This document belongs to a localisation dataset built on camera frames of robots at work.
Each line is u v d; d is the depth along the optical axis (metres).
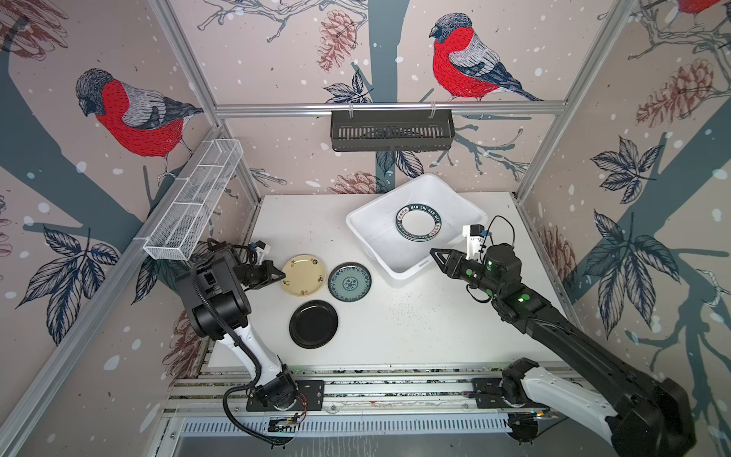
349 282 0.95
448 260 0.69
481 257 0.67
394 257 1.04
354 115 0.93
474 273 0.65
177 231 0.71
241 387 0.61
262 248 0.90
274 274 0.92
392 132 1.05
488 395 0.73
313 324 0.86
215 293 0.54
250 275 0.81
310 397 0.73
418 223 1.11
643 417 0.38
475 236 0.68
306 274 0.92
